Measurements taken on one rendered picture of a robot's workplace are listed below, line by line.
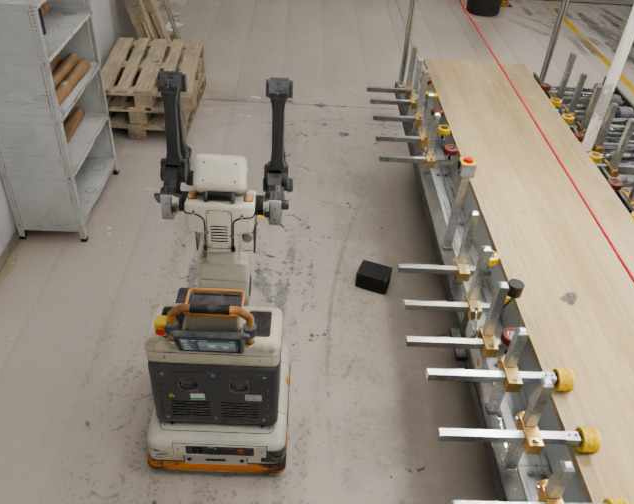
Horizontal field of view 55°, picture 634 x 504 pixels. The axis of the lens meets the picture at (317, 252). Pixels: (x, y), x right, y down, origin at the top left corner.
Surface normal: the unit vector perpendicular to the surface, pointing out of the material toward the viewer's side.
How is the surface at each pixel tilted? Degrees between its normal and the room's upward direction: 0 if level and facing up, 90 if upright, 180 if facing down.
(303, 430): 0
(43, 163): 90
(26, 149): 90
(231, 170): 48
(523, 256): 0
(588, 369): 0
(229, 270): 82
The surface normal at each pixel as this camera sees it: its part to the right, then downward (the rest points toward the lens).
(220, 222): 0.00, 0.51
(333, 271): 0.06, -0.78
